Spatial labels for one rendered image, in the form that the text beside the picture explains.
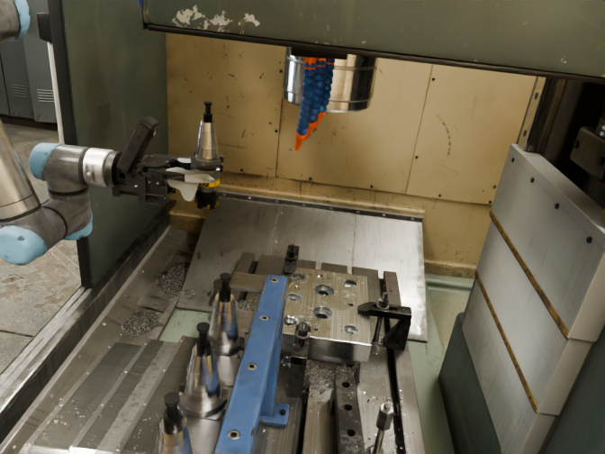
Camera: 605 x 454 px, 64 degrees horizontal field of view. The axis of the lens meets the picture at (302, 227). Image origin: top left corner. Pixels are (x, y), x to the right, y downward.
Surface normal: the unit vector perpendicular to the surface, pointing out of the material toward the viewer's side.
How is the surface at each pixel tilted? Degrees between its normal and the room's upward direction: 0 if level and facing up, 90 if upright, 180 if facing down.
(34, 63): 90
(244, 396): 0
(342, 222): 24
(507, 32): 90
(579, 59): 90
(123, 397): 8
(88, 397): 8
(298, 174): 91
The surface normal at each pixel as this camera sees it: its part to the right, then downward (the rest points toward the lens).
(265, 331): 0.10, -0.89
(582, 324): -0.09, 0.43
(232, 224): 0.06, -0.64
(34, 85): 0.14, 0.45
